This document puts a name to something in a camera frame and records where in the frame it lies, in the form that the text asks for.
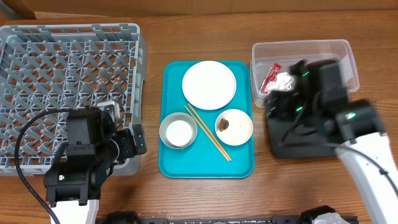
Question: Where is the brown food lump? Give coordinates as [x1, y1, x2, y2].
[217, 118, 229, 132]

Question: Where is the clear plastic bin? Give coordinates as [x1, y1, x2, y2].
[250, 39, 359, 108]

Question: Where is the teal plastic tray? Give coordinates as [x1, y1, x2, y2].
[159, 61, 254, 179]

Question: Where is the grey plastic dish rack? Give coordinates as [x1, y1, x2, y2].
[1, 23, 147, 176]

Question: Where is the white cup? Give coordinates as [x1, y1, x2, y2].
[166, 120, 193, 147]

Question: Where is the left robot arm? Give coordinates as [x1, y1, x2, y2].
[44, 102, 147, 223]

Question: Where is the small white dish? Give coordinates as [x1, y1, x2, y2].
[215, 109, 253, 146]

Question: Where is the wooden chopstick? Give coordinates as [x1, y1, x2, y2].
[187, 103, 233, 161]
[183, 105, 231, 162]

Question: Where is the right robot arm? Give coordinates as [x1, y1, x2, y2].
[264, 60, 397, 223]

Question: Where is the lower wooden chopstick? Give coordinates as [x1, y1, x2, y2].
[183, 105, 231, 162]

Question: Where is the upper wooden chopstick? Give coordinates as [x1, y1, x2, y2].
[187, 103, 233, 161]

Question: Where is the white tissue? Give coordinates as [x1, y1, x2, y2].
[265, 72, 295, 93]

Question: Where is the large white plate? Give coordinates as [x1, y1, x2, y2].
[182, 61, 236, 110]

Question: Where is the red snack wrapper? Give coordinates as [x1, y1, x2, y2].
[259, 63, 282, 94]

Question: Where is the black plastic tray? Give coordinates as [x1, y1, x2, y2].
[266, 107, 336, 159]

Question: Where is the grey bowl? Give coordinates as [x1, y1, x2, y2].
[159, 113, 198, 149]

